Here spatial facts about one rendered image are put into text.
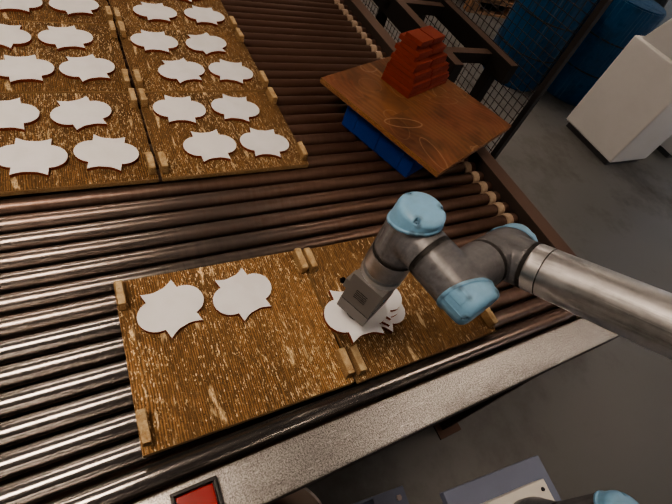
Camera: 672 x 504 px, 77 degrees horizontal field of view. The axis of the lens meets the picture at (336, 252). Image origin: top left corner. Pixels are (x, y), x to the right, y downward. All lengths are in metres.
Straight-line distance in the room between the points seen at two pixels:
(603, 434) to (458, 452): 0.83
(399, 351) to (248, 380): 0.34
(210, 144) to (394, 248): 0.76
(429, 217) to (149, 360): 0.58
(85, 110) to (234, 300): 0.69
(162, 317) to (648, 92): 4.02
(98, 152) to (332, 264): 0.64
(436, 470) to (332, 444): 1.16
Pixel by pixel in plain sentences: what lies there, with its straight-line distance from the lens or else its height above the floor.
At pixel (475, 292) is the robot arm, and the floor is 1.35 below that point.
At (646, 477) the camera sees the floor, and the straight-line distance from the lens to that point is 2.71.
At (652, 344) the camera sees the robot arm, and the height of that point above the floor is 1.41.
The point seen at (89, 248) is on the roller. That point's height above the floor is 0.92.
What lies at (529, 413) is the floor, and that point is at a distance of 2.38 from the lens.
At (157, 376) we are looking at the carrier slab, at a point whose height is 0.94.
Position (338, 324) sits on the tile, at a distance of 0.81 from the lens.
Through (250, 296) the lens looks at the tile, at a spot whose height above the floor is 0.95.
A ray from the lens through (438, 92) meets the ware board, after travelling 1.67.
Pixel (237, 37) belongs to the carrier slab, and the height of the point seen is 0.94.
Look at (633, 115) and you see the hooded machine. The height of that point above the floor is 0.44.
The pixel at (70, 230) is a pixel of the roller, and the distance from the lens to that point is 1.10.
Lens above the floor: 1.76
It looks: 49 degrees down
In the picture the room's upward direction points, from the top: 25 degrees clockwise
